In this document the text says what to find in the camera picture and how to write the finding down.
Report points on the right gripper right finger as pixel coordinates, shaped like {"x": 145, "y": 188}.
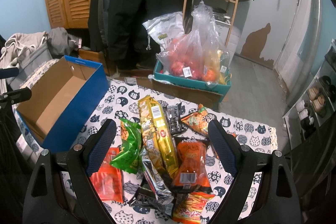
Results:
{"x": 241, "y": 163}

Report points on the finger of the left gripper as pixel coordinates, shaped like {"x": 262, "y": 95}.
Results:
{"x": 15, "y": 96}
{"x": 9, "y": 72}

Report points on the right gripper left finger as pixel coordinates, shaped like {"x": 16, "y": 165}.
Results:
{"x": 82, "y": 163}

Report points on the red snack bag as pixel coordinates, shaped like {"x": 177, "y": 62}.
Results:
{"x": 107, "y": 181}

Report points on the orange black chip bag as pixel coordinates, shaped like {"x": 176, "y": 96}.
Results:
{"x": 191, "y": 175}

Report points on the orange green snack bag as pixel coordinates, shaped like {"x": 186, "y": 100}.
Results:
{"x": 199, "y": 120}

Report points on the orange fries snack bag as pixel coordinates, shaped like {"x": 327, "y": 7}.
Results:
{"x": 190, "y": 209}

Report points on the yellow cracker pack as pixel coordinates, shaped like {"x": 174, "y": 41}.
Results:
{"x": 156, "y": 136}

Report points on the black small snack bag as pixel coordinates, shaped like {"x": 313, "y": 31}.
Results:
{"x": 173, "y": 119}

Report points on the silver foil snack bag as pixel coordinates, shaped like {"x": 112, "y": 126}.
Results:
{"x": 164, "y": 199}

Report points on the grey hoodie pile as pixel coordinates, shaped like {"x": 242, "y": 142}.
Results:
{"x": 29, "y": 52}

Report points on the cat pattern tablecloth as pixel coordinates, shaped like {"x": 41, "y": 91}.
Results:
{"x": 50, "y": 196}

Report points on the blue cardboard box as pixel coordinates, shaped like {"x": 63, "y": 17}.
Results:
{"x": 62, "y": 101}

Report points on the brown cardboard box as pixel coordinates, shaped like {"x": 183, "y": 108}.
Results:
{"x": 208, "y": 99}

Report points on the teal cardboard box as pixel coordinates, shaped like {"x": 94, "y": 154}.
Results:
{"x": 189, "y": 83}

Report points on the white shoe rack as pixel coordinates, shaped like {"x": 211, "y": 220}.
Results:
{"x": 315, "y": 104}

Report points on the clear bag of fruit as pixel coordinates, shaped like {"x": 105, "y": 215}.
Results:
{"x": 199, "y": 55}

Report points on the black hanging coat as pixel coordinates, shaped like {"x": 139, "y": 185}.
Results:
{"x": 116, "y": 29}

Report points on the white plastic bag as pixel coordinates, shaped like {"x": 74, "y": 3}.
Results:
{"x": 165, "y": 28}

